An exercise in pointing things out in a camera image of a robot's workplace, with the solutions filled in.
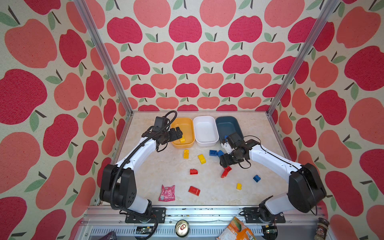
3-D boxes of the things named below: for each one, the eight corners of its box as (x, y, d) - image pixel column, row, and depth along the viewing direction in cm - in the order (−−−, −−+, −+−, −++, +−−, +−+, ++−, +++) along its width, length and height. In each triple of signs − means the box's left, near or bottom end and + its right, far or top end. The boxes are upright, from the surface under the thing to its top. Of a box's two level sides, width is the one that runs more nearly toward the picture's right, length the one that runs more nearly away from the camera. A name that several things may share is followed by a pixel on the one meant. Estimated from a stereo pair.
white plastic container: (193, 147, 103) (193, 142, 98) (193, 121, 119) (193, 115, 113) (218, 147, 103) (219, 142, 98) (214, 121, 119) (215, 115, 113)
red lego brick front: (188, 192, 84) (187, 190, 82) (190, 186, 86) (190, 185, 84) (198, 196, 82) (199, 195, 81) (200, 190, 84) (201, 189, 83)
